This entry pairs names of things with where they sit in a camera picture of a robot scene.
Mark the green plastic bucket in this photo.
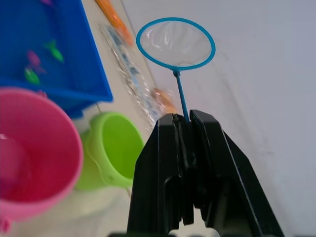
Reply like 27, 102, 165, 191
74, 111, 145, 190

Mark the pink toy fish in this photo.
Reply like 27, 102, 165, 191
26, 50, 47, 75

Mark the clear plastic packaging bag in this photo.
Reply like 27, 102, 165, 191
98, 23, 177, 129

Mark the blue fishing net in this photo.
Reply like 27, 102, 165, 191
136, 17, 216, 123

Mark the pink plastic bucket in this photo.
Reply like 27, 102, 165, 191
0, 86, 84, 233

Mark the green toy fish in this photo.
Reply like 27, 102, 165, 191
24, 67, 40, 85
43, 40, 65, 63

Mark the blue plastic tub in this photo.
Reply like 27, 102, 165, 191
0, 0, 114, 119

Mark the orange plastic tool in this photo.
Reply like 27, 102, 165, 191
94, 0, 134, 46

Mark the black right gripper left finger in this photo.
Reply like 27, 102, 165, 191
126, 113, 196, 234

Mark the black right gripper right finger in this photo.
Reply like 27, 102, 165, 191
189, 109, 286, 237

